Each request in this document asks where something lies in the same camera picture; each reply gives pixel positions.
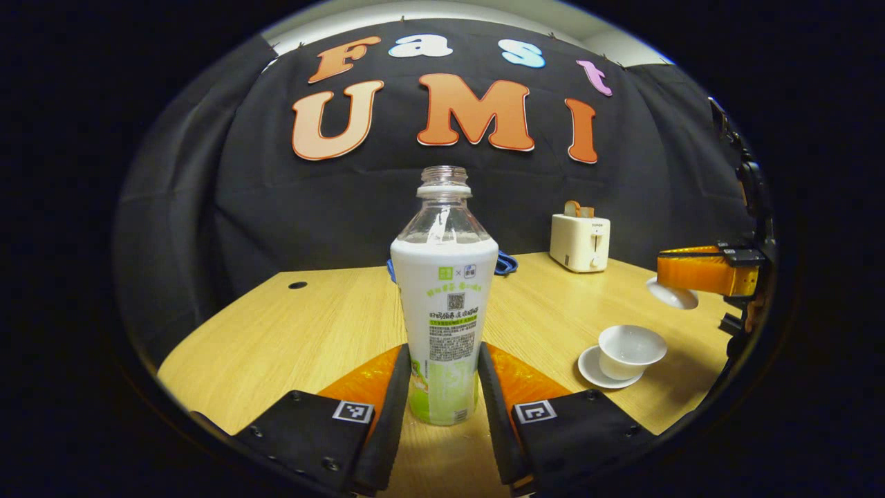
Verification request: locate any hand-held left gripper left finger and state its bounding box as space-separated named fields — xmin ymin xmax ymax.
xmin=190 ymin=344 xmax=412 ymax=497

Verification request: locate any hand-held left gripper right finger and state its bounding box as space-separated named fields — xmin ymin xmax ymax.
xmin=477 ymin=341 xmax=658 ymax=497

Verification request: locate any white teacup lid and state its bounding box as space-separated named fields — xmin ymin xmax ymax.
xmin=646 ymin=277 xmax=700 ymax=311

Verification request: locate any white porcelain teacup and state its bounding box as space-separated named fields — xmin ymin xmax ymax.
xmin=598 ymin=324 xmax=669 ymax=381

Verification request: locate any clear white-labelled water bottle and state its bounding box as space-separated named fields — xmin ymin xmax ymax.
xmin=389 ymin=165 xmax=500 ymax=427

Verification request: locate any white porcelain saucer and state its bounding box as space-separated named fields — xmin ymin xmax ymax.
xmin=577 ymin=344 xmax=645 ymax=389

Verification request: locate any cream toaster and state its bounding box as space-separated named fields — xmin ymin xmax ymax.
xmin=549 ymin=212 xmax=612 ymax=274

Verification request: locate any blue folded towel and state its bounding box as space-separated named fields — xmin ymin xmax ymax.
xmin=386 ymin=250 xmax=519 ymax=283

